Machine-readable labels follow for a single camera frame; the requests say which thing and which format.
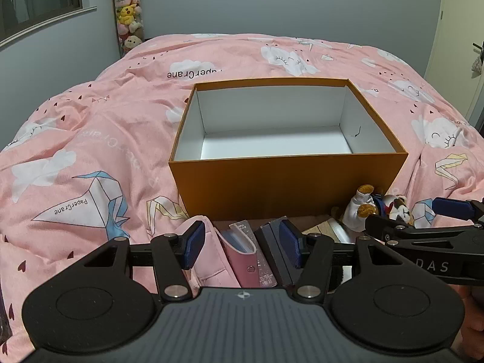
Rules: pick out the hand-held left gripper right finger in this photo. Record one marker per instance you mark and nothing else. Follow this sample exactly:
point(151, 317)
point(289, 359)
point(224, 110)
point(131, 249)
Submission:
point(289, 244)

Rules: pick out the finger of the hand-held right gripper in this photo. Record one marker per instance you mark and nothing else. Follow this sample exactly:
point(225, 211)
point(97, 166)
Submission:
point(385, 227)
point(453, 207)

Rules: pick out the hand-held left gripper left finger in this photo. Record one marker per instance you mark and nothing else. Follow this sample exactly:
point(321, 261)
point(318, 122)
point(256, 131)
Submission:
point(194, 244)

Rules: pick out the dark grey boxes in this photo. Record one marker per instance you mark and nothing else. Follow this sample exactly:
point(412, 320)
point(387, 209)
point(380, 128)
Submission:
point(274, 249)

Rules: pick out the calico cat plush toy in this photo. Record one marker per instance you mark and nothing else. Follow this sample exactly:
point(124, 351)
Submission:
point(357, 210)

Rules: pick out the maroon small box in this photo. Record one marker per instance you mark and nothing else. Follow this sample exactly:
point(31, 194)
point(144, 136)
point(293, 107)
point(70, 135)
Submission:
point(266, 272)

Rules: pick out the pink wallet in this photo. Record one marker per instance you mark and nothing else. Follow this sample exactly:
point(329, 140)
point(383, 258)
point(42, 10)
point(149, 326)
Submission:
point(238, 264)

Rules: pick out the orange cardboard box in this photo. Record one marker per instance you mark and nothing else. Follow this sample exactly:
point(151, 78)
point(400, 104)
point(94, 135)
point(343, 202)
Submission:
point(283, 185)

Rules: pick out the beige carton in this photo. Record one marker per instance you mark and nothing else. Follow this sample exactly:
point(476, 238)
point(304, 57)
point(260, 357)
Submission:
point(325, 230)

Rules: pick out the hanging charm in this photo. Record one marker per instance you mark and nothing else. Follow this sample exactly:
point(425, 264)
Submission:
point(478, 66)

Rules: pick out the pink printed blanket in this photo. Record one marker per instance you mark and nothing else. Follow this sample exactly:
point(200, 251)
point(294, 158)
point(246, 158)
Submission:
point(94, 121)

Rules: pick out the white door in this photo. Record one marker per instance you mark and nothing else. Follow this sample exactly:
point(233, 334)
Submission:
point(457, 26)

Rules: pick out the black phone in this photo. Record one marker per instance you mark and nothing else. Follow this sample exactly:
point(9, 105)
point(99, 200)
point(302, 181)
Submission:
point(4, 317)

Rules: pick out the column of plush toys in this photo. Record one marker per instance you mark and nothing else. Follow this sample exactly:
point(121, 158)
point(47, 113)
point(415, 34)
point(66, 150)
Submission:
point(127, 15)

